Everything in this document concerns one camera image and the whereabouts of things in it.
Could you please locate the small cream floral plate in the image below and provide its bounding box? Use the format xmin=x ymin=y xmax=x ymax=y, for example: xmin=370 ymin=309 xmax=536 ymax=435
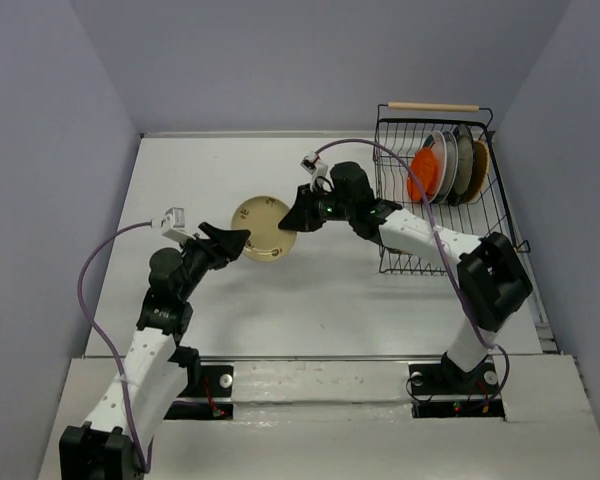
xmin=231 ymin=196 xmax=297 ymax=263

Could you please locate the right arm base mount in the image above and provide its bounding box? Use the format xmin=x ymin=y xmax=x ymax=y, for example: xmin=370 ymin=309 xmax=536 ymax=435
xmin=405 ymin=361 xmax=505 ymax=419

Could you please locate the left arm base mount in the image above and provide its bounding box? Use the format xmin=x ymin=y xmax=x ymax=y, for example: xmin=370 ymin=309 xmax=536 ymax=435
xmin=164 ymin=363 xmax=234 ymax=421

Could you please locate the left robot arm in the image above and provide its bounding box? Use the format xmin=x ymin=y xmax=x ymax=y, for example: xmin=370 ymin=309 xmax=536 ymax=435
xmin=59 ymin=214 xmax=250 ymax=479

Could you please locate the woven bamboo round plate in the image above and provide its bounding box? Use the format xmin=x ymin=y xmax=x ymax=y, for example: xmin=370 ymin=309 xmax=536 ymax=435
xmin=475 ymin=140 xmax=490 ymax=193

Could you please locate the teal rim Hao Wei plate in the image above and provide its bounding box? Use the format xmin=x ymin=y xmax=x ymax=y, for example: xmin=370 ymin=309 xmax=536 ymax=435
xmin=439 ymin=131 xmax=458 ymax=202

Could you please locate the black wire dish rack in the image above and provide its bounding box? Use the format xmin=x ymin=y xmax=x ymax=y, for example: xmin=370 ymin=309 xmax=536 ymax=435
xmin=373 ymin=104 xmax=530 ymax=254

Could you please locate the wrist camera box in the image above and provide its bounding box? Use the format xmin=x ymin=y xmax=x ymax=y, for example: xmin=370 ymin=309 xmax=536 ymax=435
xmin=161 ymin=207 xmax=190 ymax=244
xmin=300 ymin=151 xmax=329 ymax=190

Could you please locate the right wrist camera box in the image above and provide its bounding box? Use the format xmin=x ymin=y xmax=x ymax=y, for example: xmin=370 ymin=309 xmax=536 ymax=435
xmin=300 ymin=151 xmax=329 ymax=190

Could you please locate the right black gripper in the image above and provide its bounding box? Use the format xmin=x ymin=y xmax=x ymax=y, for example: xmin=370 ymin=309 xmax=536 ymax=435
xmin=280 ymin=181 xmax=356 ymax=231

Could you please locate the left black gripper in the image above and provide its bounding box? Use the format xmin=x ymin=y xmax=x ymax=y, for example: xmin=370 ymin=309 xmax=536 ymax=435
xmin=176 ymin=223 xmax=250 ymax=301

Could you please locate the orange plate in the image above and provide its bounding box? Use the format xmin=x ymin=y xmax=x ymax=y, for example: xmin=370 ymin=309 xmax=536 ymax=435
xmin=406 ymin=147 xmax=438 ymax=202

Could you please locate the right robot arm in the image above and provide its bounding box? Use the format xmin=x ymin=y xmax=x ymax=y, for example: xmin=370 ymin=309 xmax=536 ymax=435
xmin=278 ymin=158 xmax=532 ymax=392

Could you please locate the black rimmed beige plate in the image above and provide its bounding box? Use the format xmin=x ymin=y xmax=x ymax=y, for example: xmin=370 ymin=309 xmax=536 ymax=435
xmin=448 ymin=124 xmax=475 ymax=206

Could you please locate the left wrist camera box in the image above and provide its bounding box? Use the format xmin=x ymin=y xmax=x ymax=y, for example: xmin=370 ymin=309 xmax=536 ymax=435
xmin=161 ymin=207 xmax=190 ymax=244

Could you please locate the white plate teal red rim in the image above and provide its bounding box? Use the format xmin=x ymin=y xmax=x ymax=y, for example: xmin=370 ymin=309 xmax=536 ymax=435
xmin=423 ymin=130 xmax=449 ymax=203

